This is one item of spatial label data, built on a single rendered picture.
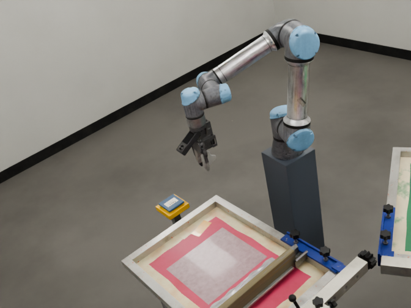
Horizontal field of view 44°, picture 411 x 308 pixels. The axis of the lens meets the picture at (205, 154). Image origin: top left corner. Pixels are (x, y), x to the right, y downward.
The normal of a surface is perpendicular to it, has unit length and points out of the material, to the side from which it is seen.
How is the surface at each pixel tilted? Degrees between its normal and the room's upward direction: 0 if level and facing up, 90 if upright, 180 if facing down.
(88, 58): 90
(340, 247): 0
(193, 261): 0
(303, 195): 90
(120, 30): 90
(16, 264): 0
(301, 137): 98
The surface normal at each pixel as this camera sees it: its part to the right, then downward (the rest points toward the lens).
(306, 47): 0.26, 0.37
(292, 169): 0.54, 0.36
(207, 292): -0.20, -0.82
